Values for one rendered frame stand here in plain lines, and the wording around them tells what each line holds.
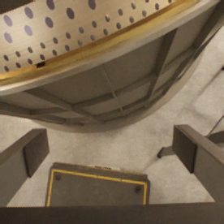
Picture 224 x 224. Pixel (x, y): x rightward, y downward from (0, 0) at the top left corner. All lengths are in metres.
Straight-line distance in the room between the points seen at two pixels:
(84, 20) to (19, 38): 0.11
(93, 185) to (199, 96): 1.11
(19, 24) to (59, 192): 1.11
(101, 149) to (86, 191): 0.41
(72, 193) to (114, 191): 0.29
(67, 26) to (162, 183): 1.37
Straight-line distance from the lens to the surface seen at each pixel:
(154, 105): 1.44
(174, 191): 1.53
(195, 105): 1.54
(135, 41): 0.32
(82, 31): 0.31
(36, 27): 0.32
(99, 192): 1.19
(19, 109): 0.74
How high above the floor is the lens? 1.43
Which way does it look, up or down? 78 degrees down
